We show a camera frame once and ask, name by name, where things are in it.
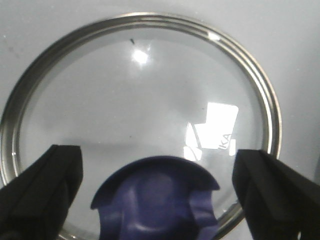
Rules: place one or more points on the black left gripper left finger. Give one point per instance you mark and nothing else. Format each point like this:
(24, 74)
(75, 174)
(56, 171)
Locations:
(35, 204)

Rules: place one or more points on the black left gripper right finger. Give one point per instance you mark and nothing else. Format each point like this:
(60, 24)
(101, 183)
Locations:
(278, 202)

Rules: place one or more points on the glass pot lid blue knob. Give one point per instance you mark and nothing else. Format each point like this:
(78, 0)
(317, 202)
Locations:
(140, 85)

